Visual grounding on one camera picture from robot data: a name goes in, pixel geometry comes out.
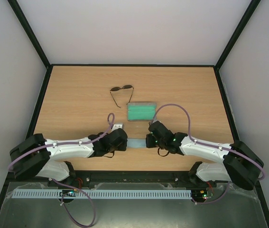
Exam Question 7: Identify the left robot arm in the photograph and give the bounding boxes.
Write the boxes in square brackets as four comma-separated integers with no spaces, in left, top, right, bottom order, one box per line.
[8,128,128,181]

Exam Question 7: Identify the grey metal front tray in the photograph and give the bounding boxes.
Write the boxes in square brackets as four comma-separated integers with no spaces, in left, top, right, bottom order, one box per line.
[0,183,267,228]

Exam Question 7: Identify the grey sunglasses case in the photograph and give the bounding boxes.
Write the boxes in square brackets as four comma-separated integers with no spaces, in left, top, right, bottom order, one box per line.
[127,102,157,121]

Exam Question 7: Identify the black enclosure frame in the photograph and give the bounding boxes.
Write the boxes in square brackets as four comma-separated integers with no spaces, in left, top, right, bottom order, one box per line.
[0,0,269,228]

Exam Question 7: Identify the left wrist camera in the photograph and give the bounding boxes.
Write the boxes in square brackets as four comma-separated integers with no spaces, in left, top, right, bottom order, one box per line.
[111,123,124,131]

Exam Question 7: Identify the light blue slotted cable duct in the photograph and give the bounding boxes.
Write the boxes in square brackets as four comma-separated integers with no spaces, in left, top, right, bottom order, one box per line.
[11,189,192,200]

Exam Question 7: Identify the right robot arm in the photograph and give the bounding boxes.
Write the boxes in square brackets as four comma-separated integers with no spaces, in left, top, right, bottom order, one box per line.
[146,121,264,190]

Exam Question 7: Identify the light blue cleaning cloth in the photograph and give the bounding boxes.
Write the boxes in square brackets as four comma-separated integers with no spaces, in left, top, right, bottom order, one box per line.
[127,138,146,149]

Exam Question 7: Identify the dark aviator sunglasses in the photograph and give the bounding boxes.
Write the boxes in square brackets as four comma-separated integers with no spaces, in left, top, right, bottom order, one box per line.
[110,85,134,108]

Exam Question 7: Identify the black front mounting rail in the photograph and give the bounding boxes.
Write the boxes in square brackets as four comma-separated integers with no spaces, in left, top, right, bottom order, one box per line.
[47,170,258,190]

